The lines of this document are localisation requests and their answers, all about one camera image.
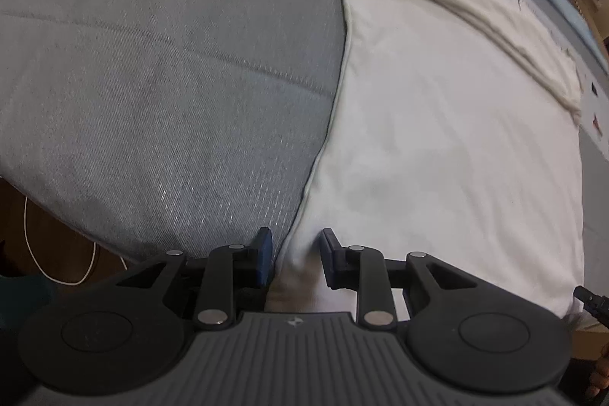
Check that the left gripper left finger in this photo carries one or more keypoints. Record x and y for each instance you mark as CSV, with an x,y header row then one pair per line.
x,y
244,264

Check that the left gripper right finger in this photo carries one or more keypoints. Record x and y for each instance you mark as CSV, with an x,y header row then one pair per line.
x,y
341,265

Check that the white small garment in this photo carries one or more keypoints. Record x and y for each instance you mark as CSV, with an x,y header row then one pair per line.
x,y
452,125

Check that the grey quilted mattress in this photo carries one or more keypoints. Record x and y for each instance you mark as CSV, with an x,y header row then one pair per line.
x,y
148,125

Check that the printed light bed sheet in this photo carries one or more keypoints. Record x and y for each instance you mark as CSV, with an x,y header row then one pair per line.
x,y
590,120

